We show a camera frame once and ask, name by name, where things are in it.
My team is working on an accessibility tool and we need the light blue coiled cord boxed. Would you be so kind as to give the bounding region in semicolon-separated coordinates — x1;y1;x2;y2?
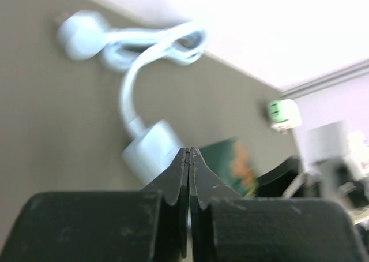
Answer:
56;10;208;139

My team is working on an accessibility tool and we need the white cube adapter far right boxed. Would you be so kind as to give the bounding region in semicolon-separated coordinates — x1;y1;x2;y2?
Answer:
270;99;302;134

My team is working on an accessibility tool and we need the light blue power strip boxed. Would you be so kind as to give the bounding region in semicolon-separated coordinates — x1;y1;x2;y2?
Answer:
122;118;184;185

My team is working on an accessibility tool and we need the dark green cube adapter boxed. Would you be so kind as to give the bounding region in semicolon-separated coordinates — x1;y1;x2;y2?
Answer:
199;137;258;197

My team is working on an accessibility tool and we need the right aluminium frame post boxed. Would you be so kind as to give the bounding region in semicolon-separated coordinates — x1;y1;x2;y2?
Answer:
281;60;368;99

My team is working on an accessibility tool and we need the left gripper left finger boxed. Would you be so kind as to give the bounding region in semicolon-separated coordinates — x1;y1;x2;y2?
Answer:
1;148;189;261

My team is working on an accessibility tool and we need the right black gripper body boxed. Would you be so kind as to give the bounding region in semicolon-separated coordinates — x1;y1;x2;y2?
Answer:
256;155;368;226

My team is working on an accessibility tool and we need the small green cube adapter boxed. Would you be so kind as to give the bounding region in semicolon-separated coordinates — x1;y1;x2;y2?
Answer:
267;100;288;126

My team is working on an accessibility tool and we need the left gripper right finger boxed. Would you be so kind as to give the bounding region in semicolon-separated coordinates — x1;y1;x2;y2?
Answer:
189;148;368;261

